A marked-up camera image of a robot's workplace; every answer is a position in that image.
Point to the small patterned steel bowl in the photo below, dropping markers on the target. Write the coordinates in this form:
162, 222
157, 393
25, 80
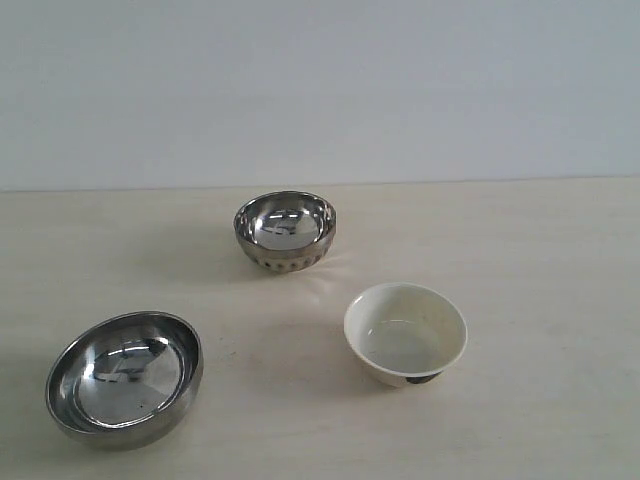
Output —
285, 231

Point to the large plain steel bowl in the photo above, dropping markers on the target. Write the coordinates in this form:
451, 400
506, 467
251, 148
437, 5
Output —
127, 381

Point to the white ceramic bowl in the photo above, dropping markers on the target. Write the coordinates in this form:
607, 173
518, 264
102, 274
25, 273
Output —
404, 334

